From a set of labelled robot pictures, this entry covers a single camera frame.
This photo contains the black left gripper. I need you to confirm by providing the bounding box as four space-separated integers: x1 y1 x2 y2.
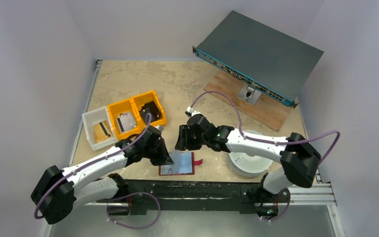
144 137 173 166

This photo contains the red leather card holder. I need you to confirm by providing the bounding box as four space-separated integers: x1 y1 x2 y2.
158 151 203 176

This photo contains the gold card with black stripe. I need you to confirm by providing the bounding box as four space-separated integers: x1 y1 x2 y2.
93 120 113 143

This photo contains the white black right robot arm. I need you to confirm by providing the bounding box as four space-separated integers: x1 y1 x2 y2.
175 114 321 201

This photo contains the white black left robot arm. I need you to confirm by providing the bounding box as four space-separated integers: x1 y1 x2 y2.
31 125 173 225

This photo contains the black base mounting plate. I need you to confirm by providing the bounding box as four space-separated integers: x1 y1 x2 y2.
100 175 290 217

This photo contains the black square part in bin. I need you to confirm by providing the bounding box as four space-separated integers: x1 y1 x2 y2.
139 101 162 121

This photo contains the grey metal plate in bin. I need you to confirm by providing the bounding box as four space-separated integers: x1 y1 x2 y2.
116 111 138 133

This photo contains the yellow double compartment bin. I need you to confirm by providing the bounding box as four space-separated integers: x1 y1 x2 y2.
107 90 167 141

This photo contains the white filament spool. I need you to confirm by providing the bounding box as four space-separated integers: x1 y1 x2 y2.
228 129 274 178

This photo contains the white plastic bin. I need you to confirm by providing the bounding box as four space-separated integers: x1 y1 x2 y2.
82 106 117 151

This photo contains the wooden board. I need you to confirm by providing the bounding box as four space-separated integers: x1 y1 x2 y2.
204 71 291 132

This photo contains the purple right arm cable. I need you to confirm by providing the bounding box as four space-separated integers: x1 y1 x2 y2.
185 91 341 223

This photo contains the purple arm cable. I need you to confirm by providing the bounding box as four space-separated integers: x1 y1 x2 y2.
33 113 161 230
185 91 341 223

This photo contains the grey metal bracket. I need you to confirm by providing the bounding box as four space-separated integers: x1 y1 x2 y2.
238 85 262 105

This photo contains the grey blue network switch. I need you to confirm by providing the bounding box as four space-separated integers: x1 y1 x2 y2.
192 10 324 109

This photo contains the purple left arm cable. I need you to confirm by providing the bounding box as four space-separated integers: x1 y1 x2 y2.
33 113 161 230

